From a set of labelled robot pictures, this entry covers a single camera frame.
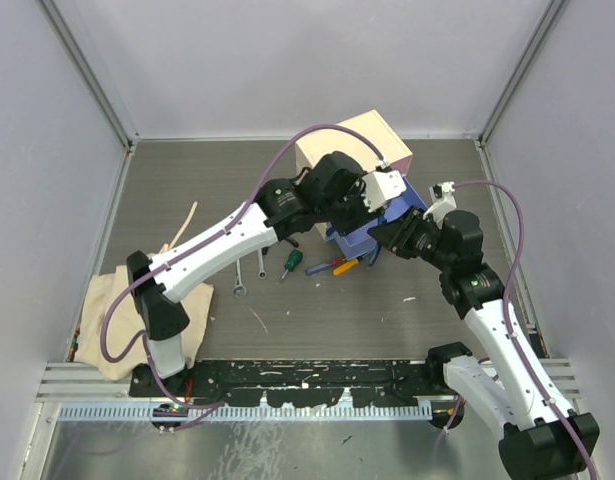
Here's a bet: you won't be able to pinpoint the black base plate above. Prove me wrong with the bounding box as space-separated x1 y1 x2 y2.
129 357 468 409

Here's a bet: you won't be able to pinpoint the red blue handled screwdriver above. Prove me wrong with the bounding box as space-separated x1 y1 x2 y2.
305 257 346 276

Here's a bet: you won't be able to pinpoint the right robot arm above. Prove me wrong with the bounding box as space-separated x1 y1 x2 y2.
369 208 599 479

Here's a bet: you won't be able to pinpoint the silver open end wrench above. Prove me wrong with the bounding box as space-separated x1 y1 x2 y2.
233 260 247 298

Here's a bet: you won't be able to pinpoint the green handled screwdriver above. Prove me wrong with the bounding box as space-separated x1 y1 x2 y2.
280 249 304 281

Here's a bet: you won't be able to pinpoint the orange handled screwdriver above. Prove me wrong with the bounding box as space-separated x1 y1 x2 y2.
333 257 362 276

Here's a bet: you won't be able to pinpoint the wide purple drawer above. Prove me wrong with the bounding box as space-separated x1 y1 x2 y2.
326 178 427 260

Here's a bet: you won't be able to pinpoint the cream drawer cabinet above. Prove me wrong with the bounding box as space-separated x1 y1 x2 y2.
293 110 413 236

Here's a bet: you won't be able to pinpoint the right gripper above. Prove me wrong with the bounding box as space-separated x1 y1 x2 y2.
368 204 454 272

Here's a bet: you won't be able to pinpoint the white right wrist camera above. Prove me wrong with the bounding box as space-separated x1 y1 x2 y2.
423 181 457 226

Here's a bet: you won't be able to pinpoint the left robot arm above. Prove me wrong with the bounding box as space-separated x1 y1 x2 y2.
126 151 379 396

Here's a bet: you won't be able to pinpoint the beige cloth bag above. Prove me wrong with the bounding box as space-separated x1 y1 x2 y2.
74 265 214 380

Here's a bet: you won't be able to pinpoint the silver ratchet combination wrench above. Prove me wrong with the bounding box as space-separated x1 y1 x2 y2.
257 249 267 280

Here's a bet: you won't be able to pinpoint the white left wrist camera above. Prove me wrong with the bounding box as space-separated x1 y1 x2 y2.
362 160 406 213

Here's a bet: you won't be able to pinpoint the slotted cable duct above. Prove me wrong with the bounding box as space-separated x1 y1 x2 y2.
57 400 433 422

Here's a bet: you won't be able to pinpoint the large pink drawer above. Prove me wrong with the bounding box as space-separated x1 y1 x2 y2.
390 153 413 177

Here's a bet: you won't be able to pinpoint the blue handled pliers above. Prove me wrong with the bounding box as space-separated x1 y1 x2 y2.
368 215 386 268

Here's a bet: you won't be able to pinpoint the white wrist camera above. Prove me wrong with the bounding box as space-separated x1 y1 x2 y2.
362 160 406 213
423 181 457 226

